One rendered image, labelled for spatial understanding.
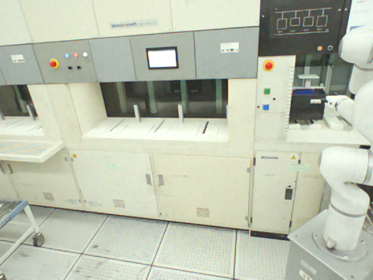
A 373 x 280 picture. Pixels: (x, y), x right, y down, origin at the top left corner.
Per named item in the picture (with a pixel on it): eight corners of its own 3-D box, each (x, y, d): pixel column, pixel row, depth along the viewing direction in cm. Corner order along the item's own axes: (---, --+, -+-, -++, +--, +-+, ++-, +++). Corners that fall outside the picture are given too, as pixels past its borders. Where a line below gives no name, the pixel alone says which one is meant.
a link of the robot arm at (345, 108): (358, 96, 117) (337, 100, 119) (374, 106, 105) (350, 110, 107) (357, 114, 120) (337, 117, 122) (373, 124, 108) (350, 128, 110)
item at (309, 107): (285, 125, 176) (291, 79, 163) (282, 114, 194) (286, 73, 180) (324, 125, 171) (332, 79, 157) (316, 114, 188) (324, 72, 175)
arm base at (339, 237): (349, 270, 91) (361, 233, 83) (303, 237, 106) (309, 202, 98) (375, 245, 99) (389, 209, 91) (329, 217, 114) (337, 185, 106)
